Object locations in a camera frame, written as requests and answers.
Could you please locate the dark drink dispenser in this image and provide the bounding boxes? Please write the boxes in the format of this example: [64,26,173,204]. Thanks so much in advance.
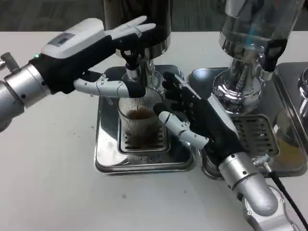
[103,0,173,97]

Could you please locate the clear drink dispenser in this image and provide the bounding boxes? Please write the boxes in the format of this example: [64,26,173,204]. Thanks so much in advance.
[213,0,305,115]

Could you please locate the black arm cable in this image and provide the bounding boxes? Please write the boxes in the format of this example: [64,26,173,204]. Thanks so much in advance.
[252,155,308,231]

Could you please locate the chrome dispenser pedestal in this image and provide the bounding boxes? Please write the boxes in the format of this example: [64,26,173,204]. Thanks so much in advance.
[297,68,308,126]

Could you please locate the steel drip grid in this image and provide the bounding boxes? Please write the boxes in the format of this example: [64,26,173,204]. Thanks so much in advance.
[231,114,280,157]
[117,115,170,154]

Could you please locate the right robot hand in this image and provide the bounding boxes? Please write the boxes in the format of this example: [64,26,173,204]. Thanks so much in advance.
[154,71,244,167]

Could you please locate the black tap lever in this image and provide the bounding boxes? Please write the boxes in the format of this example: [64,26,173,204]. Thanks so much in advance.
[120,48,141,70]
[262,39,288,72]

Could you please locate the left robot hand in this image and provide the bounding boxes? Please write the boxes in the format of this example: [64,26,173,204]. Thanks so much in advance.
[28,15,157,98]

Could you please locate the clear ribbed glass cup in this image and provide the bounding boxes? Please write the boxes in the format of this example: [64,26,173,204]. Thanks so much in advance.
[117,88,166,147]

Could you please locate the steel base tray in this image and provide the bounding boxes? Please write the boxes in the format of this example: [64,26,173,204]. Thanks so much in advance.
[186,68,308,180]
[93,64,199,175]
[274,63,308,145]

